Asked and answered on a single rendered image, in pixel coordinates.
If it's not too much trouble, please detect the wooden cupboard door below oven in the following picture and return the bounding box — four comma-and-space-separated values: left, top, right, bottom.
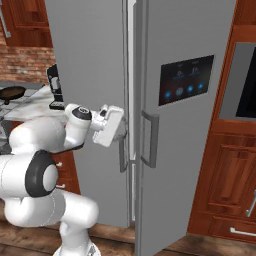
195, 132, 256, 219

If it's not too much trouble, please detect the wooden drawer run under worktop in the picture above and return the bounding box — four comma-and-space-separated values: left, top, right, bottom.
49, 150, 82, 196

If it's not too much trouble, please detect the black frying pan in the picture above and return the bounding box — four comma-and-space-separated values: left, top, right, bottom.
0, 85, 27, 106

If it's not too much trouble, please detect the silver cupboard door handle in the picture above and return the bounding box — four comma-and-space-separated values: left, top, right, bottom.
245, 196, 256, 218

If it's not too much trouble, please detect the grey built-in oven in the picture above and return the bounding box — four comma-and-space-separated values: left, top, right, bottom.
218, 41, 256, 123

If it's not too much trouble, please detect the wooden wall cupboard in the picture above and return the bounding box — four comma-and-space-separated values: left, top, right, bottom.
0, 0, 54, 48

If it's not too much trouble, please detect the grey stove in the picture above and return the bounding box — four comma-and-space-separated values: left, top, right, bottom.
0, 80, 46, 155

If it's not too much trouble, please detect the grey fridge door with screen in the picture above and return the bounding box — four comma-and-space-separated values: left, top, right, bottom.
134, 0, 238, 256

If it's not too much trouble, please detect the black coffee machine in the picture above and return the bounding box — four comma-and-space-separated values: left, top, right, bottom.
46, 63, 67, 111

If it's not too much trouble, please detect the wooden drawer front below oven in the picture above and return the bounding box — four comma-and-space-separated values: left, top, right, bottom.
207, 215, 256, 242

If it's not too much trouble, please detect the long grey fridge door handle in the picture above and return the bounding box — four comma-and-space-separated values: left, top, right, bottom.
139, 109, 161, 169

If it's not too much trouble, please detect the wooden cupboard above oven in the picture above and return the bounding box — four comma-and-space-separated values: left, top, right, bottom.
232, 0, 256, 27

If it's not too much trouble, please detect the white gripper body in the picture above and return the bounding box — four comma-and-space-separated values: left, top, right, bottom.
92, 104, 126, 149

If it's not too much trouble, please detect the silver drawer handle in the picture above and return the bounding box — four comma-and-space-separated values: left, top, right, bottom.
229, 227, 256, 238

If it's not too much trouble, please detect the short grey fridge door handle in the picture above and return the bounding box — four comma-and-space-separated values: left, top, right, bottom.
118, 137, 130, 174

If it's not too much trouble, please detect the grey fridge door plain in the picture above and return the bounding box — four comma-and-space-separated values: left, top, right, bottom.
44, 0, 131, 230

